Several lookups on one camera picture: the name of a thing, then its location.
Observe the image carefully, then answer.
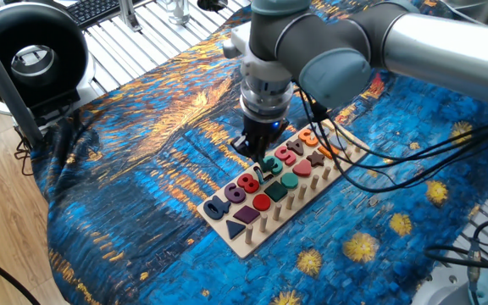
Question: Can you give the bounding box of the purple number nine piece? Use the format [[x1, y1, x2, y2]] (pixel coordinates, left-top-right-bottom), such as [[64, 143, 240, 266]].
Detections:
[[224, 182, 247, 204]]

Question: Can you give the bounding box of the orange number three piece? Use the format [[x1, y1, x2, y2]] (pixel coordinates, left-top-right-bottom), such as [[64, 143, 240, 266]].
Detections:
[[297, 128, 319, 148]]

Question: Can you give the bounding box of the black round object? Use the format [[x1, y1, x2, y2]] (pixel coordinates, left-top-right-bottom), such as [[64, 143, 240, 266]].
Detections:
[[196, 0, 229, 13]]

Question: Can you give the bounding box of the red number eight piece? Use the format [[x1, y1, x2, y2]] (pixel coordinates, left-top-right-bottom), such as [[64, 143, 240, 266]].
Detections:
[[236, 172, 261, 195]]

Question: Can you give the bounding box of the starry night painted tablecloth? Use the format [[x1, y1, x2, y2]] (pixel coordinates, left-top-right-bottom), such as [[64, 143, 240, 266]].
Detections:
[[30, 0, 488, 305]]

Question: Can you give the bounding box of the navy number ten piece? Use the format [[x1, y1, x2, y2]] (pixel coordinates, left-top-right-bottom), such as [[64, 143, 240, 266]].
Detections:
[[202, 195, 231, 221]]

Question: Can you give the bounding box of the orange rectangle piece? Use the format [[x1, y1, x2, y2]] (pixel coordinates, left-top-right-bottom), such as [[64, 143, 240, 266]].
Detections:
[[318, 144, 341, 160]]

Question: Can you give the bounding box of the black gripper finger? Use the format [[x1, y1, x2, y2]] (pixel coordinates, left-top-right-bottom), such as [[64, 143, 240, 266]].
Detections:
[[231, 136, 259, 164], [261, 139, 280, 164]]

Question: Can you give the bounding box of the dark green square piece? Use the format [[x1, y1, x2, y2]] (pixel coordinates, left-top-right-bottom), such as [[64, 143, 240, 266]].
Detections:
[[263, 180, 289, 203]]

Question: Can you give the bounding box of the black keyboard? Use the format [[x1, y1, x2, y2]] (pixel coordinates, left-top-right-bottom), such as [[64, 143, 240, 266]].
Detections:
[[65, 0, 143, 29]]

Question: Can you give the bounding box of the teal number six piece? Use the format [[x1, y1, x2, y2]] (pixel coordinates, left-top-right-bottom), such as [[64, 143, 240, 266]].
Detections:
[[265, 155, 285, 176]]

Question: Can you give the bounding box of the brown star piece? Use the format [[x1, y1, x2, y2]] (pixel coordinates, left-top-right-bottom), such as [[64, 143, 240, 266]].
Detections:
[[305, 150, 326, 168]]

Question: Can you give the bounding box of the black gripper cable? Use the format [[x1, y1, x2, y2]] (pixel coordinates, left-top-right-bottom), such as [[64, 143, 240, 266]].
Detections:
[[294, 84, 488, 194]]

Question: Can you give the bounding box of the grey metal pole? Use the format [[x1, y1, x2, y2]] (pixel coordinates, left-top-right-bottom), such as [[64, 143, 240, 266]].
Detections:
[[0, 16, 44, 147]]

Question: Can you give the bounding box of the wooden number puzzle board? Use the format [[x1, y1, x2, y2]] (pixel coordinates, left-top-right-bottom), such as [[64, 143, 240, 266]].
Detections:
[[196, 119, 371, 259]]

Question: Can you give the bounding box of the navy triangle piece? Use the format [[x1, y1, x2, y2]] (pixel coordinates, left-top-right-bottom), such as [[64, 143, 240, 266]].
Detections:
[[225, 219, 247, 241]]

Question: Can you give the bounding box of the clear glass bottle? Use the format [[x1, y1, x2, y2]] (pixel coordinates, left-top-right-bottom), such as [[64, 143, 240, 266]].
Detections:
[[167, 0, 191, 25]]

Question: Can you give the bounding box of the red circle piece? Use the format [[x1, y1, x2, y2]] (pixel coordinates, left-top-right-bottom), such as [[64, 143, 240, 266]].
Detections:
[[252, 193, 272, 212]]

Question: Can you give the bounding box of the brown number four piece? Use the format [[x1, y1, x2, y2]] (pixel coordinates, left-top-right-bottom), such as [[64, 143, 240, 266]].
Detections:
[[286, 138, 305, 157]]

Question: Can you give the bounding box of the pink number five piece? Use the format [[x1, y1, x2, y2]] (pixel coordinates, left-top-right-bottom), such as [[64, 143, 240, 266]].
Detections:
[[274, 146, 298, 167]]

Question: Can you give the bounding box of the purple quadrilateral piece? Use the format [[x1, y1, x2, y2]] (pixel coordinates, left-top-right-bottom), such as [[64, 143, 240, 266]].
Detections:
[[232, 205, 262, 225]]

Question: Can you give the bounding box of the aluminium stand bracket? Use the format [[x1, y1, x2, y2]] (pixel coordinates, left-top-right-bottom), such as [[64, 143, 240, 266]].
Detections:
[[118, 0, 143, 33]]

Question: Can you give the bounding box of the teal round piece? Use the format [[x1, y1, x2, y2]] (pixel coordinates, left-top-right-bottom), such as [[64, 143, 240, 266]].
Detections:
[[280, 171, 300, 190]]

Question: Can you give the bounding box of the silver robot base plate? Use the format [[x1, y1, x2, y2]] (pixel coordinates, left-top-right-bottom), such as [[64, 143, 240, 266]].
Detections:
[[412, 269, 476, 305]]

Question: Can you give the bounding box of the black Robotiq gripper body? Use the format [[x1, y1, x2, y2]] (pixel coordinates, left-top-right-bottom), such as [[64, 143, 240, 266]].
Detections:
[[241, 114, 290, 150]]

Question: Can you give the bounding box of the grey oval piece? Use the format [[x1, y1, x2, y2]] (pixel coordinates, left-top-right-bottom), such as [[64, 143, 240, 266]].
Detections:
[[329, 134, 349, 151]]

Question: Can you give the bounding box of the pink heart piece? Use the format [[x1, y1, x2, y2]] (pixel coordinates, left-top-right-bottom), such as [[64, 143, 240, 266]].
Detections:
[[291, 158, 313, 178]]

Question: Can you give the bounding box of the cream shape piece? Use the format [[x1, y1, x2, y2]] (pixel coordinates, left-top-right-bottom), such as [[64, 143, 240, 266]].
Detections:
[[337, 126, 356, 143]]

